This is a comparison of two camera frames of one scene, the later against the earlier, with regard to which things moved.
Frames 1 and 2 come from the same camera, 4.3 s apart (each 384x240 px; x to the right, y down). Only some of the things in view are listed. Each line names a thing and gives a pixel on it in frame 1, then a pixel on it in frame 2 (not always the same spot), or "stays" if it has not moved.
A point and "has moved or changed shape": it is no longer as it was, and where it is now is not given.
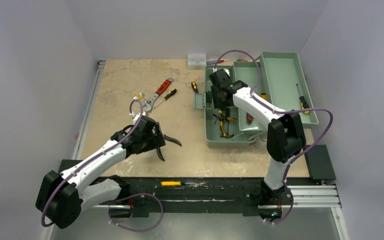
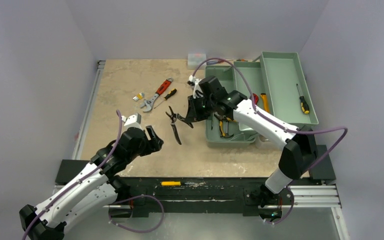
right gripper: x=218 y=100 to x=196 y=110
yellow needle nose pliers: x=221 y=118 stays
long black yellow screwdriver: x=303 y=104 stays
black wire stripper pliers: x=171 y=139 to x=173 y=117
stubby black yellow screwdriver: x=194 y=87 has moved or changed shape
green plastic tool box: x=278 y=78 stays
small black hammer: x=228 y=136 stays
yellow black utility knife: x=264 y=96 stays
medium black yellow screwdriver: x=169 y=94 stays
